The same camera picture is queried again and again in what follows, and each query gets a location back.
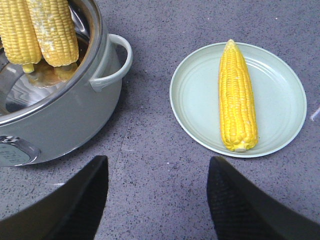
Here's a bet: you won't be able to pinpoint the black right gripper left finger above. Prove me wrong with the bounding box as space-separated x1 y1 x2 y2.
0 155 109 240

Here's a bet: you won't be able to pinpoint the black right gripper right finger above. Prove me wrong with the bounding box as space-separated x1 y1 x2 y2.
206 156 320 240

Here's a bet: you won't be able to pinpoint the deep yellow corn cob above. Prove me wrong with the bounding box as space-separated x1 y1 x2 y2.
218 39 259 153

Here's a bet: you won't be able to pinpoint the light green round plate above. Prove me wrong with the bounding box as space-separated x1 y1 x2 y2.
169 42 307 158

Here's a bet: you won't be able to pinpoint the bright yellow corn cob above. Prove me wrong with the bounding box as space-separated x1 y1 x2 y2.
0 0 42 74

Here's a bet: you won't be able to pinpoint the yellow corn cob white patches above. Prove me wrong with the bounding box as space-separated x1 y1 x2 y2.
26 0 79 67

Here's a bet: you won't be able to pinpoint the pale green electric cooking pot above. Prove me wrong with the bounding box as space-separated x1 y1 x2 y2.
0 0 133 167

